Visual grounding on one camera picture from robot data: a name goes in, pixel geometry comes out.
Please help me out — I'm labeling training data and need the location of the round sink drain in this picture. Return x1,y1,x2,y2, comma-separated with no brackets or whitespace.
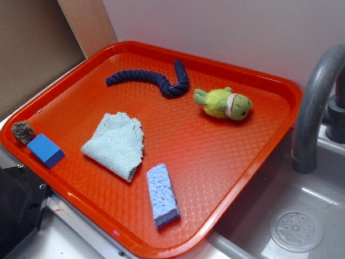
269,206,324,253

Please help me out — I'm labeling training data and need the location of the grey curved faucet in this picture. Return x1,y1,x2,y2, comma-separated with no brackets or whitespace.
291,44,344,174

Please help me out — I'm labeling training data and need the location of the brown cardboard panel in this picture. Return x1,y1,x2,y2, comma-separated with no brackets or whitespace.
1,1,117,119

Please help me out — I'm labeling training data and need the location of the grey plastic sink basin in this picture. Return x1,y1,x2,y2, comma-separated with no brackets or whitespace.
210,126,345,259

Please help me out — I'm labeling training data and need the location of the green plush frog toy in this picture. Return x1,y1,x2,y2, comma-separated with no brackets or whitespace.
193,87,253,121

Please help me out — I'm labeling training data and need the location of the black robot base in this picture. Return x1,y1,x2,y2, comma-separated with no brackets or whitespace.
1,165,50,258

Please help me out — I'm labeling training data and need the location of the navy blue rope toy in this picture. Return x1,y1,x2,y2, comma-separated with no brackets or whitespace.
105,60,189,98

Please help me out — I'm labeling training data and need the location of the blue sponge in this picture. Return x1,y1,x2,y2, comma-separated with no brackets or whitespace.
147,163,180,229

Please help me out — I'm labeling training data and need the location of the brown rough rock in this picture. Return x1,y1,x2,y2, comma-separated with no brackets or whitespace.
11,120,36,145

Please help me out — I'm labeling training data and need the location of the blue rectangular block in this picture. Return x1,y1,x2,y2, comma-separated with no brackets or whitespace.
26,134,65,168

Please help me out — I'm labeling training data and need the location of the light blue folded cloth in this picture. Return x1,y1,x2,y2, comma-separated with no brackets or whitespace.
81,112,144,182

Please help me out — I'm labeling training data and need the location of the dark grey faucet handle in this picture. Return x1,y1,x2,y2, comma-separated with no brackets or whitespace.
326,69,344,144

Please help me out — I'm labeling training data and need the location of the orange plastic tray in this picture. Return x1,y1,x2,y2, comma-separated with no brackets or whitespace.
1,42,302,258

